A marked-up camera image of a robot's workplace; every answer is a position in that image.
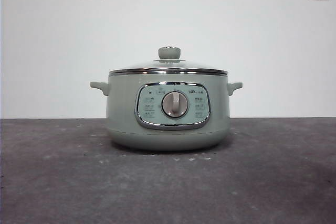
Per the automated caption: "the glass lid with green knob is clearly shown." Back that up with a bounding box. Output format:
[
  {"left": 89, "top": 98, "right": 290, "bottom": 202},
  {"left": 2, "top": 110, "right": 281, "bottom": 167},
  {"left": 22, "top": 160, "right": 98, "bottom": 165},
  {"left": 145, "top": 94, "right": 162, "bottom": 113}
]
[{"left": 108, "top": 46, "right": 228, "bottom": 76}]

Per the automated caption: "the pale green electric cooking pot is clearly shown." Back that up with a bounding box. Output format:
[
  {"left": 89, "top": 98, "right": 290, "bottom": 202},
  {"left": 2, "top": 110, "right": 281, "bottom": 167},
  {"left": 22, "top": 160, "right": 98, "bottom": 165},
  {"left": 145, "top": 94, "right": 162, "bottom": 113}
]
[{"left": 89, "top": 72, "right": 243, "bottom": 152}]

